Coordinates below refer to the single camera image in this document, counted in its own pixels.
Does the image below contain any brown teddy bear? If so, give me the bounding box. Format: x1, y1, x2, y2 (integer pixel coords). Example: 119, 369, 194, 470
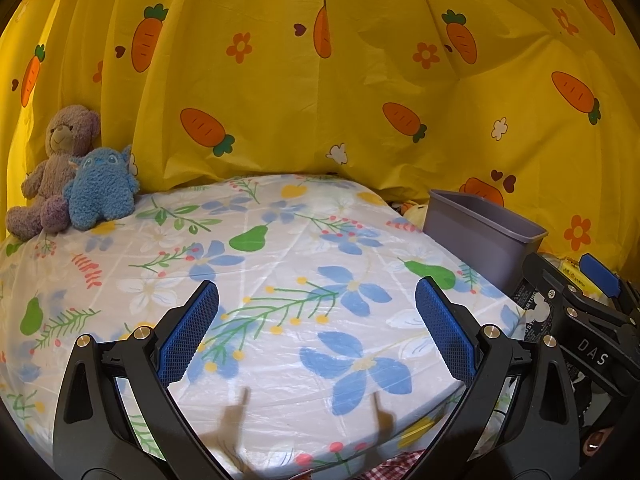
6, 105, 101, 241

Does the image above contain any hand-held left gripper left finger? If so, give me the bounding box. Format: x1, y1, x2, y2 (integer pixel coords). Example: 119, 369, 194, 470
52, 280, 221, 480

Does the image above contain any person's right hand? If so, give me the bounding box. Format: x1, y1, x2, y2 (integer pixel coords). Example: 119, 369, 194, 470
580, 425, 621, 466

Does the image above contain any grey plastic bin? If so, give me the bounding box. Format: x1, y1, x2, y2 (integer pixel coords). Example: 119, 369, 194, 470
424, 189, 549, 297

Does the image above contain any yellow plush toy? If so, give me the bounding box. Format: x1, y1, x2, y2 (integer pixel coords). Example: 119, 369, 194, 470
395, 200, 430, 231

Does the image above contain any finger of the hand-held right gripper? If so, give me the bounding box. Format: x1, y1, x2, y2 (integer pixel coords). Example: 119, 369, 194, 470
522, 251, 632, 328
579, 253, 640, 311

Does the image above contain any blue plush toy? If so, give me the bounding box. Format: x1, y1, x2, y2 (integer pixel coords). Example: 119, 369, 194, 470
64, 145, 141, 231

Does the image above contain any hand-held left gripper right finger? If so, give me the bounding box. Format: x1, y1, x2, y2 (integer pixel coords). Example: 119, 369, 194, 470
415, 276, 581, 480

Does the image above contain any yellow carrot print curtain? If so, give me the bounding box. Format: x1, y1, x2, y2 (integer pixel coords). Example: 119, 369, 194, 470
0, 0, 640, 271

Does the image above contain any yellow tissue pack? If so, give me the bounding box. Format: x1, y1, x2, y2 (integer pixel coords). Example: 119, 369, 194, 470
555, 256, 608, 297

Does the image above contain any floral bed sheet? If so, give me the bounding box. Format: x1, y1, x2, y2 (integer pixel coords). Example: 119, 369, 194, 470
0, 174, 531, 480

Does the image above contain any red checked cloth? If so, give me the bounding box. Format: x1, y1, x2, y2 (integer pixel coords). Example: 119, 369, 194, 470
370, 450, 431, 480

